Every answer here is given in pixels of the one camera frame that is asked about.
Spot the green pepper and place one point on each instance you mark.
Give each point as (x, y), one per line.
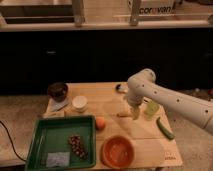
(164, 130)

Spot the white cup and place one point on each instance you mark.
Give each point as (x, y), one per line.
(79, 103)

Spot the black-headed brush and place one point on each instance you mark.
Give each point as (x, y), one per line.
(121, 89)

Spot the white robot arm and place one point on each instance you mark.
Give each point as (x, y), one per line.
(142, 84)

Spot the white caravan box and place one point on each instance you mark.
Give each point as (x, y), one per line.
(149, 7)

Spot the knife with white blade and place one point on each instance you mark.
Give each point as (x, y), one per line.
(56, 106)

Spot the light green cup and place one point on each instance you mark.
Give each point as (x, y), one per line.
(151, 108)

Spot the green tray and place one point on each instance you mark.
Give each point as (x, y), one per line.
(50, 137)

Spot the red bowl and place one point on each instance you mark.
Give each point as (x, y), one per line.
(117, 152)

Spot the grape bunch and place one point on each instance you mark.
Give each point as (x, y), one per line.
(77, 146)

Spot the blue sponge cloth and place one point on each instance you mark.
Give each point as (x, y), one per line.
(58, 159)

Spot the yellow banana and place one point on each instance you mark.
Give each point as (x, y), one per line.
(124, 114)

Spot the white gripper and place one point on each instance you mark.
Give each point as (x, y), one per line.
(134, 101)

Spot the wooden block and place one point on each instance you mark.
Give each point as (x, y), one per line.
(53, 114)

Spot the dark brown bowl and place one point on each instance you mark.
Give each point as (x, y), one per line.
(58, 91)

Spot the orange fruit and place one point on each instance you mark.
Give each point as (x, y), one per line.
(100, 123)

